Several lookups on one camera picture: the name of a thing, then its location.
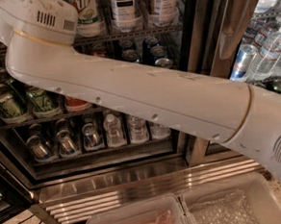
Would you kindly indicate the front middle Red Bull can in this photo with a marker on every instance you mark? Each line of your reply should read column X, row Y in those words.
column 67, row 145

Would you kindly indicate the white tea bottle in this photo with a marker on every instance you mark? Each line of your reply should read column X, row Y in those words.
column 126, row 15
column 162, row 11

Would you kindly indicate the right clear plastic bin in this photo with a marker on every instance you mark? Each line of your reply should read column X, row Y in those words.
column 245, row 199

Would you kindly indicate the front left Red Bull can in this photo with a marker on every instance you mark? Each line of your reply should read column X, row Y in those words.
column 40, row 150

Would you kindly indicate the front left Coca-Cola can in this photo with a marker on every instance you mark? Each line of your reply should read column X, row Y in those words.
column 76, row 105

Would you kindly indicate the front left green can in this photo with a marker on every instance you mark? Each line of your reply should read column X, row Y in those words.
column 12, row 109

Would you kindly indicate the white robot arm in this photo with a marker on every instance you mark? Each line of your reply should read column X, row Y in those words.
column 39, row 36

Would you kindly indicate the right water bottle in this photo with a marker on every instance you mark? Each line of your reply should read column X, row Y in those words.
column 159, row 131

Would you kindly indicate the clear plastic bin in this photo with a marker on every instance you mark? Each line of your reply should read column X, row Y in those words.
column 245, row 199
column 164, row 209

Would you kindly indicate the middle water bottle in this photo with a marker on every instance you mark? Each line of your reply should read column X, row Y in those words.
column 137, row 129

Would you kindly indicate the green can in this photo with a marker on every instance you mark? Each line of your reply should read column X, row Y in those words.
column 44, row 103
column 12, row 109

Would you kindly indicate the left water bottle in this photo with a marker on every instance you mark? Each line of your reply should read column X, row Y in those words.
column 113, row 129

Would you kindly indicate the right white tea bottle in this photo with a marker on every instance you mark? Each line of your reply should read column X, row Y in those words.
column 162, row 11

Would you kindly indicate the front right Red Bull can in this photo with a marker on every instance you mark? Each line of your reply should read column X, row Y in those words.
column 92, row 139

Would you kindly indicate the left clear plastic bin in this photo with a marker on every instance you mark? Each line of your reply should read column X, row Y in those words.
column 164, row 209

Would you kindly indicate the right 7up bottle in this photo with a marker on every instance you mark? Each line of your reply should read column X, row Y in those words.
column 90, row 22

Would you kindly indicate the Red Bull can behind glass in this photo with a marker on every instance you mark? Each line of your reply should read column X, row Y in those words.
column 244, row 58

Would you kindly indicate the steel fridge door frame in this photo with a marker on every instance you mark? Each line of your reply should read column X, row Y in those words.
column 212, row 31

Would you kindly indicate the water bottle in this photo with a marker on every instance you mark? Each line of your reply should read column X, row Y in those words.
column 137, row 129
column 159, row 131
column 113, row 129

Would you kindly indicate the left white tea bottle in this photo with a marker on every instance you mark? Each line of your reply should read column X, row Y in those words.
column 126, row 15

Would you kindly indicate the front right Pepsi can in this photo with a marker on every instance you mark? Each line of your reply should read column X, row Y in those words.
column 164, row 63

